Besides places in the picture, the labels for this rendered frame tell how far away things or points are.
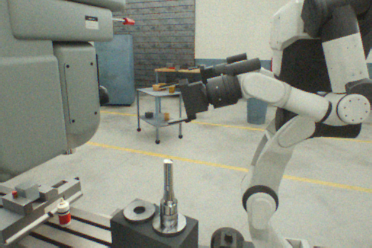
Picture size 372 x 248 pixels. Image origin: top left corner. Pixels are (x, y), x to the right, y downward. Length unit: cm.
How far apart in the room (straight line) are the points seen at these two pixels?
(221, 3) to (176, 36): 177
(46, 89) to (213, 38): 782
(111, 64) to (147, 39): 259
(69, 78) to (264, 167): 76
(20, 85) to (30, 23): 13
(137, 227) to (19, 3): 59
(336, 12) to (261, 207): 72
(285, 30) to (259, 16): 726
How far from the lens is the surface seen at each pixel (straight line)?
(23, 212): 111
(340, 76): 78
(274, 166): 106
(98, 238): 103
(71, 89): 74
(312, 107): 75
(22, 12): 64
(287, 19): 90
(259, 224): 113
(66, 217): 110
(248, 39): 814
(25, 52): 64
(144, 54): 922
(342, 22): 77
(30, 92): 64
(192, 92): 71
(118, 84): 693
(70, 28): 72
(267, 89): 69
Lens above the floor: 162
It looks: 14 degrees down
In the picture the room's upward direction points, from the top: straight up
